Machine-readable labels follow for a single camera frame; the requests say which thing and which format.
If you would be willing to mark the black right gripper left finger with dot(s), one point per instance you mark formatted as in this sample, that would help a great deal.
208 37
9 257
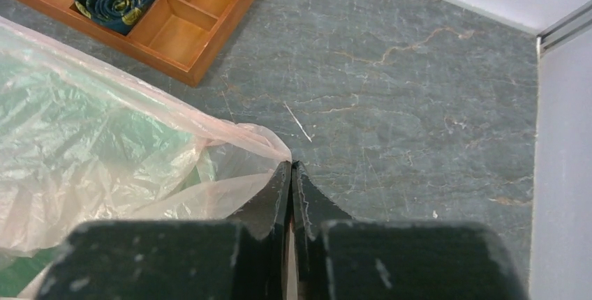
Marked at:
239 257

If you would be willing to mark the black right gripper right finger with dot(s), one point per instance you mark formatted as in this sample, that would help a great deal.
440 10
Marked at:
339 257

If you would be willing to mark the translucent pink trash bag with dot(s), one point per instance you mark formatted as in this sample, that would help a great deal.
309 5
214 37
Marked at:
242 155

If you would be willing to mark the green plastic trash bin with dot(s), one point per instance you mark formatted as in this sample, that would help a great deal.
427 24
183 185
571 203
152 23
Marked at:
78 146

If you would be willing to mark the orange wooden compartment tray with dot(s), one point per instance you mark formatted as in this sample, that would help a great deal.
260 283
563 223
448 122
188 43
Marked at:
180 38

